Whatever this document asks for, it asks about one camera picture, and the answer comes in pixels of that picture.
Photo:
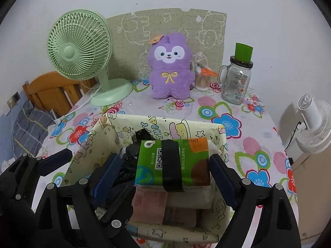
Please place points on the glass jar with green lid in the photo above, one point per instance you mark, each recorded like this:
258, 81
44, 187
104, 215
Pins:
236, 87

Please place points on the cotton swab jar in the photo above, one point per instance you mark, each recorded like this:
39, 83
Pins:
201, 82

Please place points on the orange scissors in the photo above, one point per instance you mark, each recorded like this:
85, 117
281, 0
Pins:
206, 71

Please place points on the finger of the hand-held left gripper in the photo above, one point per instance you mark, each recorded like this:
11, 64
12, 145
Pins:
119, 206
57, 159

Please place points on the wall socket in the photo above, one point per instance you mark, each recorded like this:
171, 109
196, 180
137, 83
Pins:
16, 97

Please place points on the yellow printed fabric box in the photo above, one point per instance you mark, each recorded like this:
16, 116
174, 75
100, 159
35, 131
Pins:
178, 129

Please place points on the green tissue packet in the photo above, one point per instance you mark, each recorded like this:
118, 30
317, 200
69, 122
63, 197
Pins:
150, 170

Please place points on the pink tissue packet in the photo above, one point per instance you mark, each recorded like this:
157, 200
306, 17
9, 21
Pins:
150, 206

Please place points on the purple plush toy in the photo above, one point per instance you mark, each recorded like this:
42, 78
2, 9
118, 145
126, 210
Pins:
168, 82

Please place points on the white standing fan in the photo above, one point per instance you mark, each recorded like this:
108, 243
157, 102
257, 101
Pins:
313, 116

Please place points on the beige wooden cabinet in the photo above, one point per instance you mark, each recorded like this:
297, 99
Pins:
310, 191

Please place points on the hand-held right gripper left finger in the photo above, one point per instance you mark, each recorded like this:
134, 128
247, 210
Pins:
107, 178

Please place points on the grey plaid pillow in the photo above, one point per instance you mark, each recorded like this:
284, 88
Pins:
28, 124

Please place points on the green desk fan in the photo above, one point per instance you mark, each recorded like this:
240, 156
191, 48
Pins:
72, 51

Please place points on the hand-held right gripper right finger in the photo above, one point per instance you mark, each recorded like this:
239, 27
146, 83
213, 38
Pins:
222, 180

